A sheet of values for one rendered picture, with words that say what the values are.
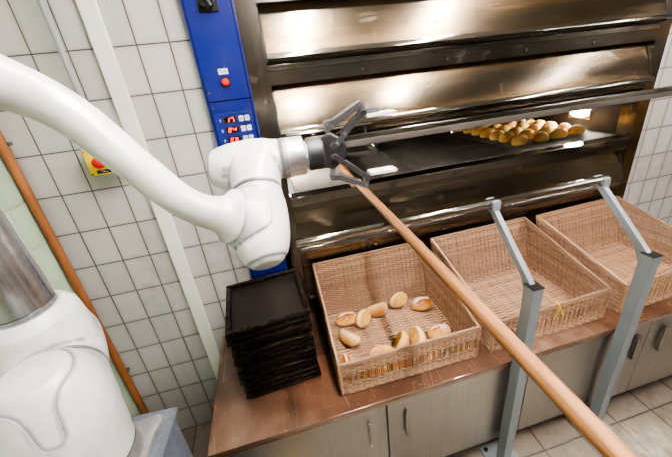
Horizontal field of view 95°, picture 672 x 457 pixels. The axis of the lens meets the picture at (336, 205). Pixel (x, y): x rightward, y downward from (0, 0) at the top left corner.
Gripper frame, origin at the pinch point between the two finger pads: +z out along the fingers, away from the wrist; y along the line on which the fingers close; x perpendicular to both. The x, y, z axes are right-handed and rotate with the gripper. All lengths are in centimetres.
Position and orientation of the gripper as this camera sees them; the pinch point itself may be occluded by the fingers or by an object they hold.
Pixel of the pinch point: (390, 141)
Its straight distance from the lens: 76.1
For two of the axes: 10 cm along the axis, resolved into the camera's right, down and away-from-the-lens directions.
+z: 9.7, -1.8, 1.6
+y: 1.1, 9.1, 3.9
